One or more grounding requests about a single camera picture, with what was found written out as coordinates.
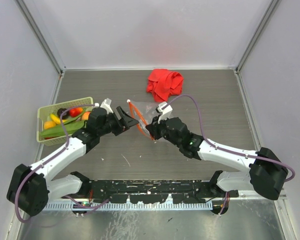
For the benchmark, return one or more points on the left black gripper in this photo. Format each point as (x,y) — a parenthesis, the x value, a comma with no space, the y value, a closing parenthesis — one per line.
(123,123)

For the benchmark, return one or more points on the clear zip top bag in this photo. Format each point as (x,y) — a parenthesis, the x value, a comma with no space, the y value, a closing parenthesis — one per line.
(144,112)

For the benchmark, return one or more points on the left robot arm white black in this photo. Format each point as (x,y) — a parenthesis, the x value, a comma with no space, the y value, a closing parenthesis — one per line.
(32,187)

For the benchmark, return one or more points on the red strawberry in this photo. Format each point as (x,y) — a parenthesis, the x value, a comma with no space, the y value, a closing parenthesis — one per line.
(74,112)

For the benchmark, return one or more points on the yellow orange fruit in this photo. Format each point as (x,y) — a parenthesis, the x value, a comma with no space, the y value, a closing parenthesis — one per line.
(48,125)

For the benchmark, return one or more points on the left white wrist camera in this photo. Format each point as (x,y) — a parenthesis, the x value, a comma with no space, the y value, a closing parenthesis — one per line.
(106,104)

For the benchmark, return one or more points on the yellow banana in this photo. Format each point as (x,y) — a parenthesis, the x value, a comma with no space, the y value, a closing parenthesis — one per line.
(56,119)

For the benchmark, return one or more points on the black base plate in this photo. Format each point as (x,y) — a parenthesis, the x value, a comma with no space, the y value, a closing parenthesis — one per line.
(150,191)

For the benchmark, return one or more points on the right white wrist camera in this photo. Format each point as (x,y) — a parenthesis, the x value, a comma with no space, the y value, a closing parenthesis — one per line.
(164,109)

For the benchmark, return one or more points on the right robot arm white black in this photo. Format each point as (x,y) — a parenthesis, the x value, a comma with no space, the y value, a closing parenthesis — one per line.
(260,170)

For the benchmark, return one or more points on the green plastic basket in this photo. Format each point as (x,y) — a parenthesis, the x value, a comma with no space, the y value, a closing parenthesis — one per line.
(43,113)

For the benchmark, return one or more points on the dark purple plum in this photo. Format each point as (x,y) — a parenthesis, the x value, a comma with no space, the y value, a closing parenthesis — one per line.
(62,113)

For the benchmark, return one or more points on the orange peach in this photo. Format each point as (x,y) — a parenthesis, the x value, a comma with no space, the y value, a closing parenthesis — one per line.
(85,116)

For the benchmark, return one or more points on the slotted cable duct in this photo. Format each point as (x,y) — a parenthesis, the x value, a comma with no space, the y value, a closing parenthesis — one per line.
(67,205)

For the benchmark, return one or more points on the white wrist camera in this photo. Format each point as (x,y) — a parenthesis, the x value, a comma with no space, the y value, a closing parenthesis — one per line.
(106,104)
(164,109)

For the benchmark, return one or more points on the red crumpled cloth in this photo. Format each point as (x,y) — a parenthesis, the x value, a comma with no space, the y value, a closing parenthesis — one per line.
(163,83)

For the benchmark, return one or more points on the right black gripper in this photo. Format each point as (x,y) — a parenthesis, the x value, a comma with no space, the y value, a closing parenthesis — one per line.
(153,128)

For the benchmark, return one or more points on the green leafy vegetable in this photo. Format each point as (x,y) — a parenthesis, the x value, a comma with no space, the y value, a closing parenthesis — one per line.
(71,125)

